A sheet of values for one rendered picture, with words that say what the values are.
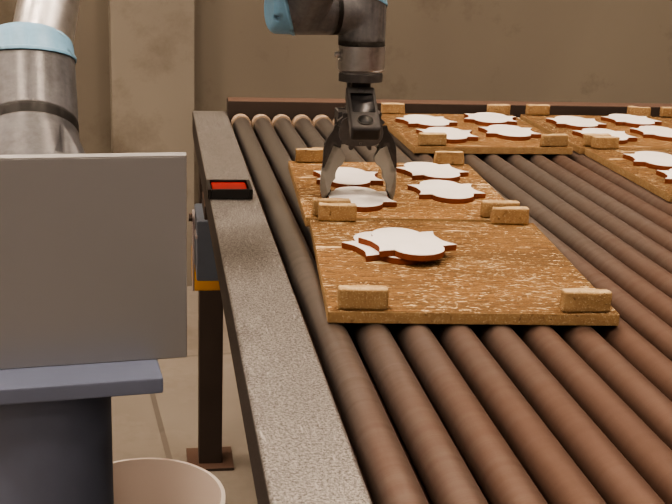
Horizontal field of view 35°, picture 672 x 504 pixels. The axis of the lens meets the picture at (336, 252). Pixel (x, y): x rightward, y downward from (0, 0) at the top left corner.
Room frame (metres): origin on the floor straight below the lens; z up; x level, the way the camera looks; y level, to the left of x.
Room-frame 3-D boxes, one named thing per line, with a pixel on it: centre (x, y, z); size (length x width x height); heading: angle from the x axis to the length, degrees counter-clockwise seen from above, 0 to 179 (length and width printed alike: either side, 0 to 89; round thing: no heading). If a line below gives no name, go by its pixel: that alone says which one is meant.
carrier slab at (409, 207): (1.80, -0.10, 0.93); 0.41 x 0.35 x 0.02; 7
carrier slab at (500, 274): (1.38, -0.15, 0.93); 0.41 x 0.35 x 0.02; 5
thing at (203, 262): (1.98, 0.23, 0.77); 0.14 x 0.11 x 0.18; 10
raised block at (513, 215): (1.59, -0.27, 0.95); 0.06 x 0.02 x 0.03; 95
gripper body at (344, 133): (1.72, -0.03, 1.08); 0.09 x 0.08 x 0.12; 7
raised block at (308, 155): (1.98, 0.06, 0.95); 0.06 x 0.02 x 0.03; 97
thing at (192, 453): (2.53, 0.31, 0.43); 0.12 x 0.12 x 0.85; 10
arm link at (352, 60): (1.72, -0.02, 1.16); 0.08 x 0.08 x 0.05
